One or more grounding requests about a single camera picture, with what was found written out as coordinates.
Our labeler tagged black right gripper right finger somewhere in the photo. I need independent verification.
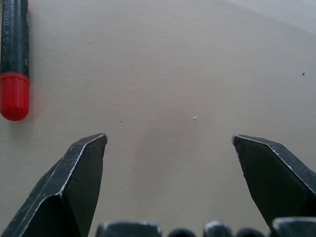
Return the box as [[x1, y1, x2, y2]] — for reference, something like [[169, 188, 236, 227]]
[[231, 134, 316, 230]]

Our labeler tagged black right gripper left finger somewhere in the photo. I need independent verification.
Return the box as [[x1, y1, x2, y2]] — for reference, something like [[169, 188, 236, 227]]
[[0, 133, 109, 237]]

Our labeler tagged black marker with red cap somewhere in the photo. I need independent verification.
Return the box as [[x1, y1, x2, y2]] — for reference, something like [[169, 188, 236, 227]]
[[0, 0, 31, 121]]

